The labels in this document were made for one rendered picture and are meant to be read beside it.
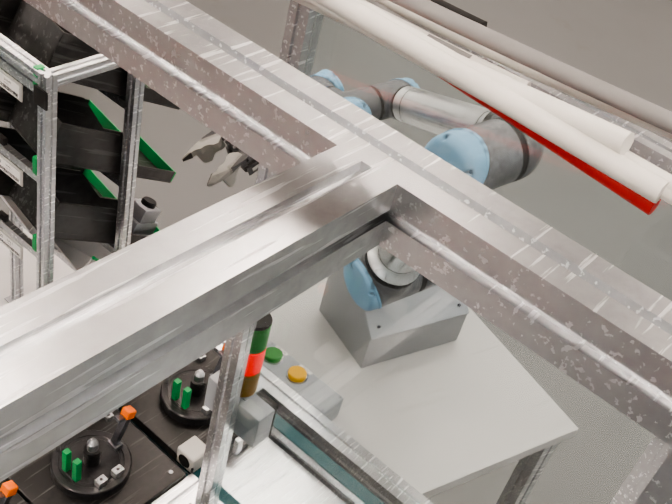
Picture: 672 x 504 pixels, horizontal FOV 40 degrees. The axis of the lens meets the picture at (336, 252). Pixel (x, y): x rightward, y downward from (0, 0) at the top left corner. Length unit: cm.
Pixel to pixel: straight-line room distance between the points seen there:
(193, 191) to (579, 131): 360
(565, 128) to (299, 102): 19
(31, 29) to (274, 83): 98
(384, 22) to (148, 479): 135
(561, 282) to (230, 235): 17
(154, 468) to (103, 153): 58
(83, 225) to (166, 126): 272
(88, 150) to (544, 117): 123
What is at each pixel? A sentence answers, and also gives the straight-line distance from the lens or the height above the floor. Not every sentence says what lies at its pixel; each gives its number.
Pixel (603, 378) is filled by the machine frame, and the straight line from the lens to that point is 50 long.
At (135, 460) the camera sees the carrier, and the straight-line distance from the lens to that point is 177.
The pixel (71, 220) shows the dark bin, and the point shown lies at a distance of 168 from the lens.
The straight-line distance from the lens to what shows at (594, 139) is 45.
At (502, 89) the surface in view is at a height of 218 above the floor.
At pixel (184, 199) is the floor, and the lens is 395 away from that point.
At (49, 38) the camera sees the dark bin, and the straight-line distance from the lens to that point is 150.
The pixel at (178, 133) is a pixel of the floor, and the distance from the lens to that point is 436.
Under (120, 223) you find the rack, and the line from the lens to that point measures 172.
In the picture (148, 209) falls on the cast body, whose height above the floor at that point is 127.
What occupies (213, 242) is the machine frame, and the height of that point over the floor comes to 209.
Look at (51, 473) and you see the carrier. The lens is 174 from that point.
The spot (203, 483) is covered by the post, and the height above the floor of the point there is 103.
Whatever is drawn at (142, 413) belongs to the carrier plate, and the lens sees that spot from 184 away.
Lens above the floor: 238
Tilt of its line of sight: 38 degrees down
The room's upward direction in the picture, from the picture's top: 15 degrees clockwise
